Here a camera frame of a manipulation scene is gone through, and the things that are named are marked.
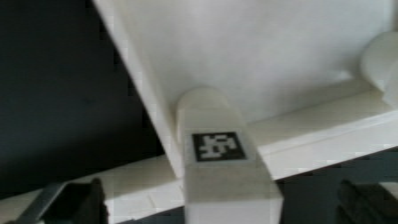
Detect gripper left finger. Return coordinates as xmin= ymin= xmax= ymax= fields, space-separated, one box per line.
xmin=14 ymin=178 xmax=108 ymax=224

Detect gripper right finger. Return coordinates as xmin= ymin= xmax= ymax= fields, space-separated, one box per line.
xmin=335 ymin=180 xmax=398 ymax=224

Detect white square tabletop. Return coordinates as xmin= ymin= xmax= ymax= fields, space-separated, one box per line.
xmin=0 ymin=0 xmax=398 ymax=224

